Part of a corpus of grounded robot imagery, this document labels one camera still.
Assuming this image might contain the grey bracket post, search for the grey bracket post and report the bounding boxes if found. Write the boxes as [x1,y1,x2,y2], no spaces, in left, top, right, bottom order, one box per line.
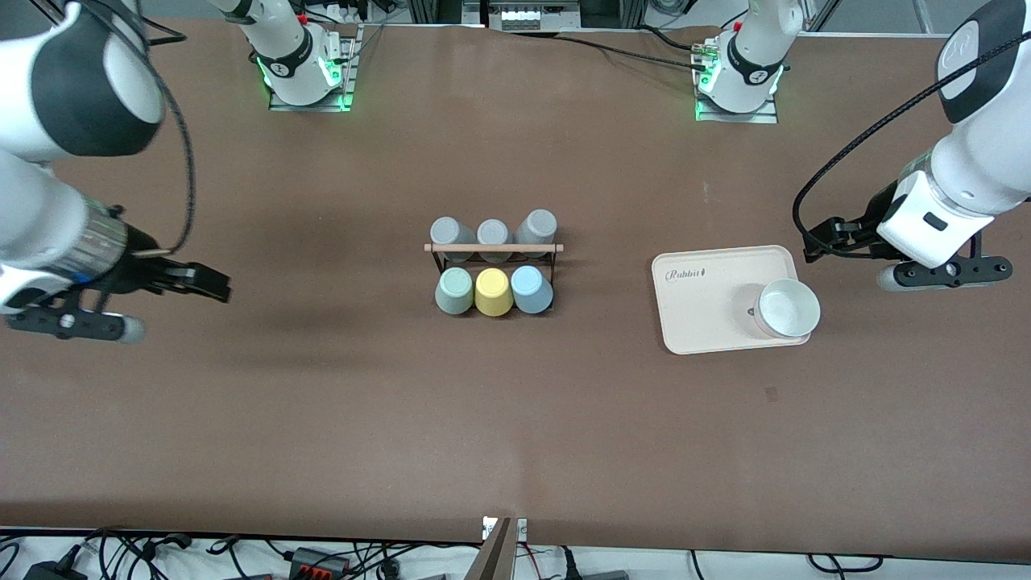
[466,516,529,580]

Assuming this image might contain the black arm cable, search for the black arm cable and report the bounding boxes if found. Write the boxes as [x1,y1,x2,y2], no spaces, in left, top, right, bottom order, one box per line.
[792,32,1031,260]
[31,0,197,259]

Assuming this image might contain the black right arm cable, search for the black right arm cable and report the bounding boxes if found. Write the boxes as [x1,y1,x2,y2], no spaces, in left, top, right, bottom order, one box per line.
[31,0,197,259]

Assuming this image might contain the black power adapter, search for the black power adapter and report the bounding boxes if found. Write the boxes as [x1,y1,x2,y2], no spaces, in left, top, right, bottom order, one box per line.
[23,559,88,580]

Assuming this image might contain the black power strip red switches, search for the black power strip red switches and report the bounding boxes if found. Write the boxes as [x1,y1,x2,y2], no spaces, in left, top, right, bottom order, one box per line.
[288,545,353,580]

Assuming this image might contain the grey socket box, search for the grey socket box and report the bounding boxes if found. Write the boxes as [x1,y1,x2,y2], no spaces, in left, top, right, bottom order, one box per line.
[487,0,582,32]

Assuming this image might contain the yellow plastic cup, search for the yellow plastic cup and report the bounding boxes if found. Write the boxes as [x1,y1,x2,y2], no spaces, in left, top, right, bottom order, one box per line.
[474,267,516,317]

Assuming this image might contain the beige plastic tray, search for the beige plastic tray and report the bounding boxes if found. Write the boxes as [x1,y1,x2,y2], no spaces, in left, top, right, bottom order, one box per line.
[651,245,813,356]

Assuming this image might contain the looped black floor cable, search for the looped black floor cable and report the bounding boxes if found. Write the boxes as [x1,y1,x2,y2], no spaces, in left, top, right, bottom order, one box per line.
[808,553,884,575]

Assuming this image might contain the long black table cable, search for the long black table cable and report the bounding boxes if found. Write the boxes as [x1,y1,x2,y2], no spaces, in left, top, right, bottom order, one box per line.
[554,32,711,72]

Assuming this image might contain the metal base plate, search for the metal base plate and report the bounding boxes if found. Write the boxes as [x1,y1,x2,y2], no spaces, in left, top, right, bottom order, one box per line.
[267,24,360,113]
[694,36,781,125]

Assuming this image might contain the light blue plastic cup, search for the light blue plastic cup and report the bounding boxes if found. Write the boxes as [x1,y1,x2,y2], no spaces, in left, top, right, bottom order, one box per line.
[510,265,555,315]

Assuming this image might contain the white ceramic bowl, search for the white ceramic bowl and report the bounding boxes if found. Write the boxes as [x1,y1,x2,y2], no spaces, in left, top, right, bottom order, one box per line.
[753,278,822,339]

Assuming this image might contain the grey plastic cup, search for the grey plastic cup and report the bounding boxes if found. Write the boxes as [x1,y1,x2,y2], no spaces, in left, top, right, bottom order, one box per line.
[514,209,559,259]
[429,216,477,263]
[477,218,515,263]

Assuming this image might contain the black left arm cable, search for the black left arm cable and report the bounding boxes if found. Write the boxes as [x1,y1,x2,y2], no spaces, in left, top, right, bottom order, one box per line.
[792,32,1031,260]

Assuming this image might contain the mint green plastic cup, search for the mint green plastic cup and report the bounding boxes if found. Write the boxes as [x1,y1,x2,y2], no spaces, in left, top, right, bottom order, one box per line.
[434,267,476,316]

